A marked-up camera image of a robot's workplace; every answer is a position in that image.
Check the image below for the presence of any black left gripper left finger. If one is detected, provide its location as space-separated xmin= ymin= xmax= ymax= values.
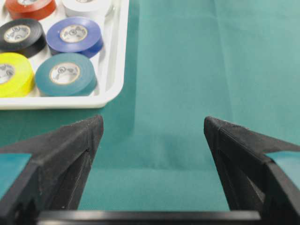
xmin=0 ymin=115 xmax=104 ymax=225

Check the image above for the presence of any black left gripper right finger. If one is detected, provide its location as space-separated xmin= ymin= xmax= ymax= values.
xmin=204 ymin=116 xmax=300 ymax=225

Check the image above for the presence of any teal tape roll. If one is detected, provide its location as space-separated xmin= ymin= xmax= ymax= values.
xmin=35 ymin=53 xmax=97 ymax=97

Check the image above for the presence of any yellow tape roll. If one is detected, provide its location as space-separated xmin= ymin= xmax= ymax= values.
xmin=0 ymin=52 xmax=35 ymax=98

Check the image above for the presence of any black tape roll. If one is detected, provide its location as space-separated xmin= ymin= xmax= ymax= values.
xmin=0 ymin=18 xmax=47 ymax=58

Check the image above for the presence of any blue tape roll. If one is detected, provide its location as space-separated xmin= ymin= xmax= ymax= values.
xmin=46 ymin=16 xmax=104 ymax=58

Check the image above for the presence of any red tape roll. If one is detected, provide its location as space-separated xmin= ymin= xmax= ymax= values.
xmin=5 ymin=0 xmax=57 ymax=20

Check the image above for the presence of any white tape roll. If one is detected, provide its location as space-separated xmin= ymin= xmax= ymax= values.
xmin=62 ymin=0 xmax=112 ymax=18

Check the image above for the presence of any white plastic case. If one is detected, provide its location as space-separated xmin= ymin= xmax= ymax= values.
xmin=0 ymin=0 xmax=129 ymax=110

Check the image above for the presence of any green table cloth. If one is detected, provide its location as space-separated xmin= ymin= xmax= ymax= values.
xmin=0 ymin=0 xmax=300 ymax=211

